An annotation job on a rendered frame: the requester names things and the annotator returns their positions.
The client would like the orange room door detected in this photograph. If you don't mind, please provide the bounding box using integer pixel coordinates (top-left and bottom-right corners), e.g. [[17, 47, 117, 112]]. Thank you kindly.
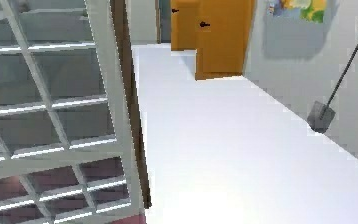
[[195, 0, 256, 81], [170, 0, 201, 52]]

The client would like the colourful wall picture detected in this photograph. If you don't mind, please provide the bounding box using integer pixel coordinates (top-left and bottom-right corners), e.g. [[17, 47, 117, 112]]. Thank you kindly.
[[267, 0, 327, 24]]

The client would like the grey shovel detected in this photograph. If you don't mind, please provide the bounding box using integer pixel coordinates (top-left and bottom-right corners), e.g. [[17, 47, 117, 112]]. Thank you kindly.
[[306, 14, 358, 134]]

